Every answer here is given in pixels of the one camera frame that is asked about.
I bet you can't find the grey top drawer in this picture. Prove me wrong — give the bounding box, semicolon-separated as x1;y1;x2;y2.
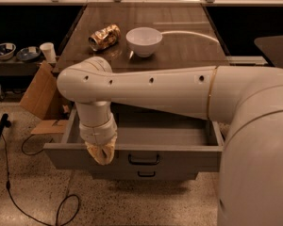
44;104;224;174

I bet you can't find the grey drawer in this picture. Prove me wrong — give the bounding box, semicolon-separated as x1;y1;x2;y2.
44;104;224;174
92;170;197;181

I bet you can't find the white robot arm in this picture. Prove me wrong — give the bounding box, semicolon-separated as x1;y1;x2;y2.
57;56;283;226

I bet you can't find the grey bottom drawer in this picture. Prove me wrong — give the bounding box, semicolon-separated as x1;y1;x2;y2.
92;170;197;181

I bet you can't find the grey cabinet with wood top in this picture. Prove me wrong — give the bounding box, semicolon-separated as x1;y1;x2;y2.
52;3;230;181

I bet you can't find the brown cardboard box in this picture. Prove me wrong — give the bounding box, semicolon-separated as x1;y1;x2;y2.
20;61;72;135

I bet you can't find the crushed gold soda can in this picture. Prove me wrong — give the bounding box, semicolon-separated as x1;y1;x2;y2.
89;24;121;52

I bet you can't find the white paper cup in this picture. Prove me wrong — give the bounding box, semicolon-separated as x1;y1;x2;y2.
40;42;57;63

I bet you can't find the white bowl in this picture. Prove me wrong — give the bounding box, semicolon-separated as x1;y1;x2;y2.
125;27;162;57

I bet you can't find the blue bowl right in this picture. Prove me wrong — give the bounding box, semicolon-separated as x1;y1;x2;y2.
16;46;41;62

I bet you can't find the blue bowl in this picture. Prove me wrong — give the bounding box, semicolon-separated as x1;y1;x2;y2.
0;42;16;60
16;46;41;62

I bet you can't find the blue bowl left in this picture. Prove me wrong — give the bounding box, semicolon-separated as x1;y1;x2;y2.
0;42;16;60

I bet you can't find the black floor cable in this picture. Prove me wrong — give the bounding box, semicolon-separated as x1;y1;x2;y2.
0;119;81;226

